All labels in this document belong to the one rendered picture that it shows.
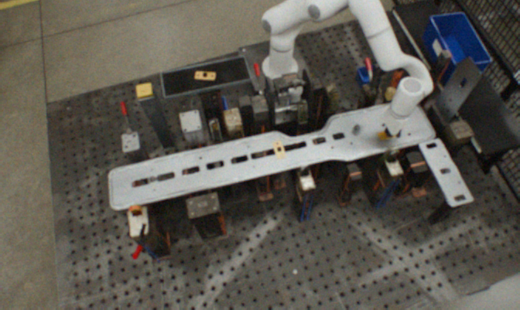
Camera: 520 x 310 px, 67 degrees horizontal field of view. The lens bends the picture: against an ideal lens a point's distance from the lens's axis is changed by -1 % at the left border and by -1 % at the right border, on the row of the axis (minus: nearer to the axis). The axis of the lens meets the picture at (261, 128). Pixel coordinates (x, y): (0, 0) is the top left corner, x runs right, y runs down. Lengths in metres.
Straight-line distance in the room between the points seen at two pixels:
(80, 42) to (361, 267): 2.91
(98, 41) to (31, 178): 1.29
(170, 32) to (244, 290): 2.43
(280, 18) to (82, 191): 1.24
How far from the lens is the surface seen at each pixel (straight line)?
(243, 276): 1.80
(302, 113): 1.72
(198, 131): 1.62
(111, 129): 2.23
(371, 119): 1.80
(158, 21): 3.73
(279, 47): 1.98
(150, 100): 1.73
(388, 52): 1.46
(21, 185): 3.18
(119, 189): 1.70
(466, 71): 1.71
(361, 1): 1.44
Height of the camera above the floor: 2.47
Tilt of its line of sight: 59 degrees down
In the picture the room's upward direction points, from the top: 3 degrees counter-clockwise
